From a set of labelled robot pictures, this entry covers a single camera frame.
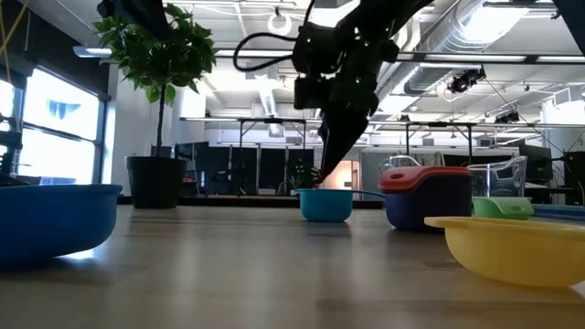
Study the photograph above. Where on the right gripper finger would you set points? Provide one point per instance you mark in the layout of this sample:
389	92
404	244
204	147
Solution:
323	151
345	141

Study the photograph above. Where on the teal measuring cup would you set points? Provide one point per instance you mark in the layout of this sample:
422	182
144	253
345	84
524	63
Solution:
325	205

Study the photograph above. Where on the red measuring cup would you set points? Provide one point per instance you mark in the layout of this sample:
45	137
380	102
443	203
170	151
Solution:
425	176

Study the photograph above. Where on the navy measuring cup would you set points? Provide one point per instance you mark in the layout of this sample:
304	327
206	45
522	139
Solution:
429	205

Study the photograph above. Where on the clear plastic basket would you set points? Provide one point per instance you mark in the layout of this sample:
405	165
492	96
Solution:
498	180

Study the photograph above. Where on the green measuring cup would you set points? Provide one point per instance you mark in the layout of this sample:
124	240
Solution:
493	209

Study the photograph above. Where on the yellow measuring cup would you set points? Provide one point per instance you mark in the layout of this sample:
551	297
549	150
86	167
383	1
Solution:
516	251

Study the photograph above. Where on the royal blue measuring cup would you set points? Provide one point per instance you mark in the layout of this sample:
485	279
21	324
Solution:
55	219

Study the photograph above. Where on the white tube lamp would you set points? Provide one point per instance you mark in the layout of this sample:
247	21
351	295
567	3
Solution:
91	51

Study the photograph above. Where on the large window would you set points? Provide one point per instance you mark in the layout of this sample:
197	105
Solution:
59	132

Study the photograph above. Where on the potted green leafy tree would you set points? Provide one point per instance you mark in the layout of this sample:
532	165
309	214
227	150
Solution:
155	183

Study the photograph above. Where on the blue horizontal bar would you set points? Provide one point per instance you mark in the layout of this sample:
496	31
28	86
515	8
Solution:
557	212

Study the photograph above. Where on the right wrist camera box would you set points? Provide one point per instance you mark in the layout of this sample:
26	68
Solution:
311	93

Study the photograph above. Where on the black workstation frame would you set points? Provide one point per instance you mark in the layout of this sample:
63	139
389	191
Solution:
274	120
439	124

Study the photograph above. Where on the black ceiling camera cluster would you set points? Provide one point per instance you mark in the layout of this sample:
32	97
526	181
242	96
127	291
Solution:
464	81

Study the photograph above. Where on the silver ceiling duct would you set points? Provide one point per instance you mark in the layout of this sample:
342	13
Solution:
457	36

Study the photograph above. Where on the black rig frame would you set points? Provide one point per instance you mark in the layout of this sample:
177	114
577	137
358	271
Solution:
475	58

